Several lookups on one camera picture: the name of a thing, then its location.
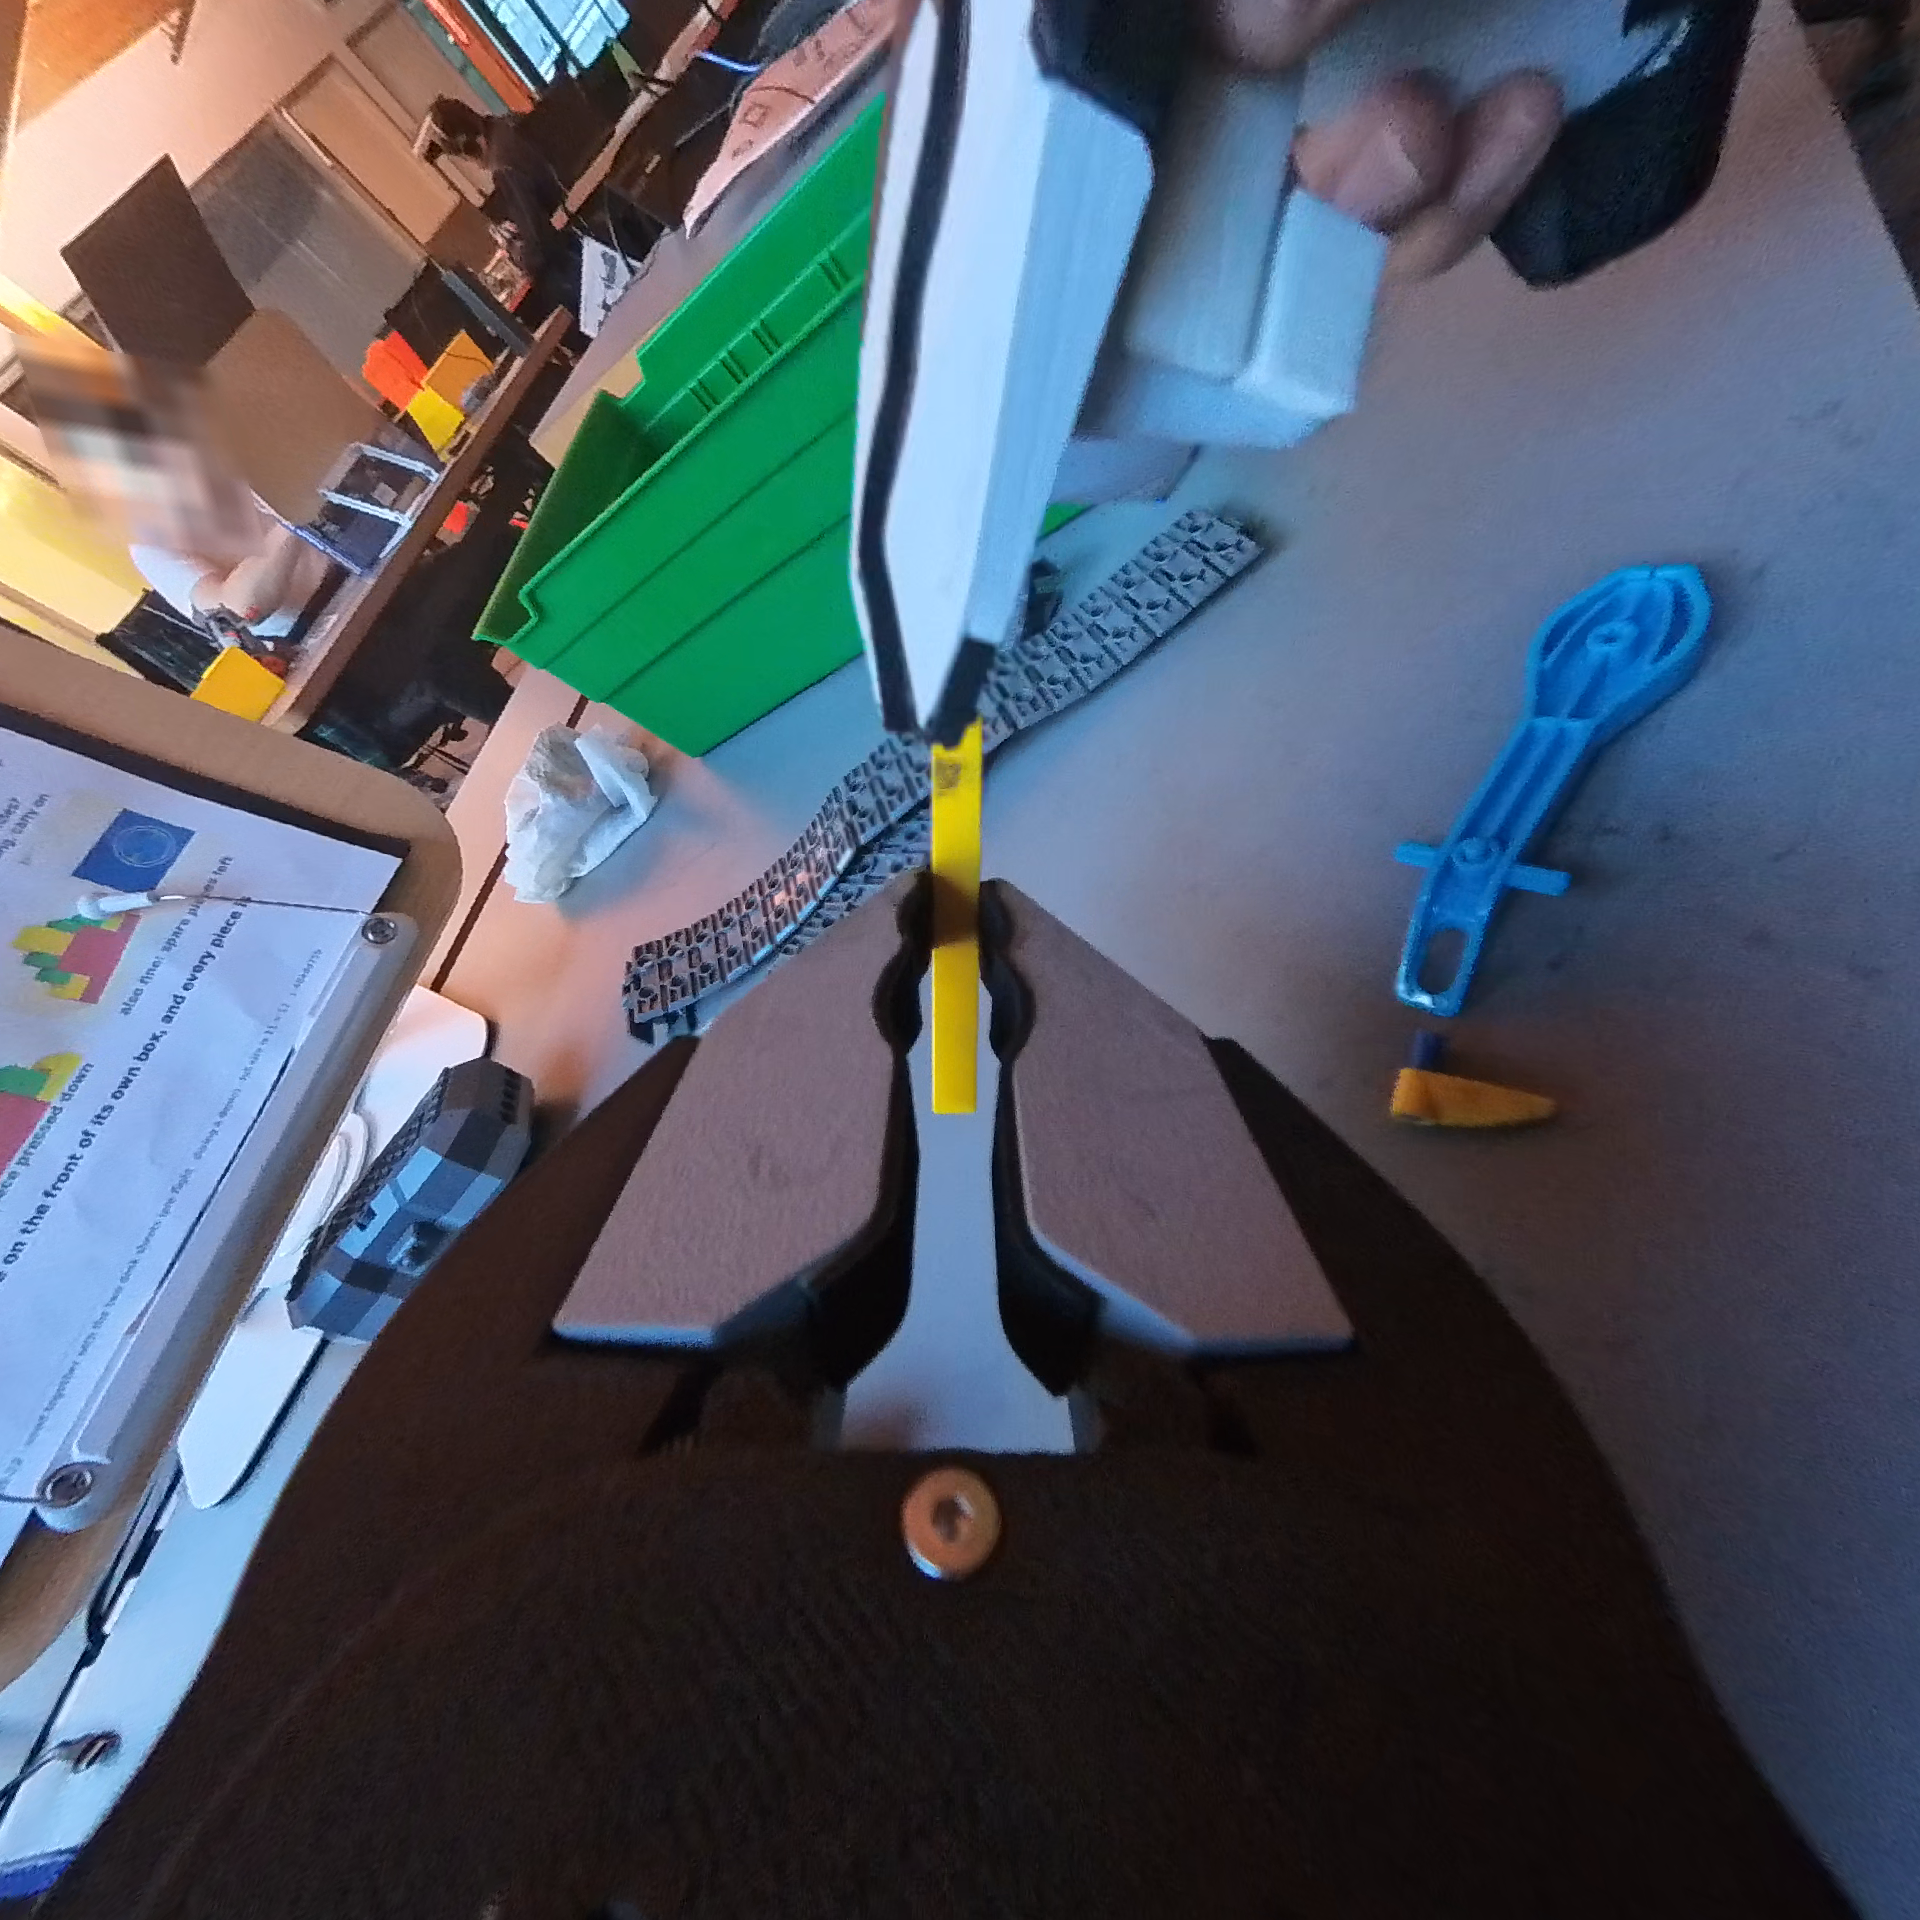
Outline blue plastic lever tool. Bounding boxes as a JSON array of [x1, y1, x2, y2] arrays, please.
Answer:
[[1391, 563, 1713, 1016]]

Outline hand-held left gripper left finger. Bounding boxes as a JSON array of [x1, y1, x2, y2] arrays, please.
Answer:
[[551, 872, 920, 1389]]

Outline yellow wedge piece blue pin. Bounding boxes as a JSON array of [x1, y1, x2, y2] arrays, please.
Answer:
[[1388, 1027, 1559, 1129]]

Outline white flat pad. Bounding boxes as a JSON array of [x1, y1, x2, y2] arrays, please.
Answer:
[[176, 984, 496, 1509]]

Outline pink paper sheet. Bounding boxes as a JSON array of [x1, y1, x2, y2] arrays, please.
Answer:
[[685, 30, 903, 243]]

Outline person's right hand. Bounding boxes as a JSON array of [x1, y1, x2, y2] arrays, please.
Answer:
[[1211, 0, 1573, 281]]

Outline wooden table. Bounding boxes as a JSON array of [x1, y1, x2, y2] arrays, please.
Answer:
[[270, 307, 577, 722]]

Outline green plastic bin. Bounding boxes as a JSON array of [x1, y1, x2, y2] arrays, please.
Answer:
[[471, 90, 1088, 758]]

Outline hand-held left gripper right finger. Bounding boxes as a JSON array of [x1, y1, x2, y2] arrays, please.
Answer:
[[983, 877, 1356, 1394]]

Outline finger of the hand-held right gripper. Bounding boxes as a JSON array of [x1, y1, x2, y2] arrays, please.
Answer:
[[893, 0, 1391, 742], [848, 0, 968, 737]]

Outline grey desk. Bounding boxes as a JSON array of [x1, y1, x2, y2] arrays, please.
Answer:
[[0, 0, 1920, 1920]]

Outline thin metal wire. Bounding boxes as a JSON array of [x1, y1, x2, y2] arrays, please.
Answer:
[[75, 885, 384, 921]]

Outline crumpled white tissue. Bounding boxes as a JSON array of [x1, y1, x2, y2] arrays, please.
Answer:
[[503, 724, 657, 904]]

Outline printed instruction sheet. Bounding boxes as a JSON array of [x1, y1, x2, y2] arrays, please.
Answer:
[[0, 705, 408, 1561]]

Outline brown cardboard box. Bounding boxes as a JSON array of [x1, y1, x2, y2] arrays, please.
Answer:
[[193, 307, 384, 497]]

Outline grey faceted toy block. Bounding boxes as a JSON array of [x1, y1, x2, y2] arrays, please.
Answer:
[[286, 1056, 536, 1342]]

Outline yellow plastic piece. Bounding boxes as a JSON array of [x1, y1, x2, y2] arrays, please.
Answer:
[[928, 717, 988, 1116]]

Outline instruction sheet stand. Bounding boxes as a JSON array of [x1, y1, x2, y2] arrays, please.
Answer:
[[37, 908, 423, 1531]]

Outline grey studded track strip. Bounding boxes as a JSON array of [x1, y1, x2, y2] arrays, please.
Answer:
[[621, 737, 939, 1040], [815, 510, 1264, 904]]

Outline wooden display board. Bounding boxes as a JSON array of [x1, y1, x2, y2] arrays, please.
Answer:
[[0, 621, 464, 1690]]

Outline clear acrylic stand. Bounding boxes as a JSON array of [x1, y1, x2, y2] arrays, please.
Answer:
[[286, 442, 444, 571]]

